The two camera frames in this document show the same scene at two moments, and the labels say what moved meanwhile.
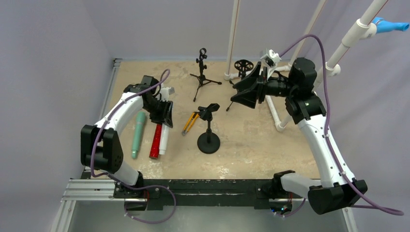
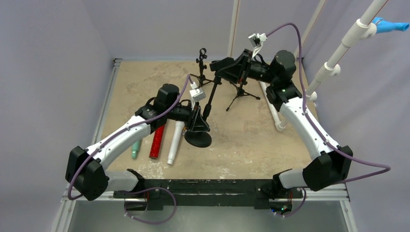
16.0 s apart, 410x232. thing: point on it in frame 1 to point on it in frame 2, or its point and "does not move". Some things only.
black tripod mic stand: (202, 79) does not move
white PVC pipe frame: (359, 31) does not move
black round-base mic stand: (208, 142) to (203, 139)
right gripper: (260, 87) to (242, 64)
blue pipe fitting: (383, 26) does not move
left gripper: (160, 118) to (197, 121)
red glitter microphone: (154, 149) does not move
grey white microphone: (164, 138) to (179, 127)
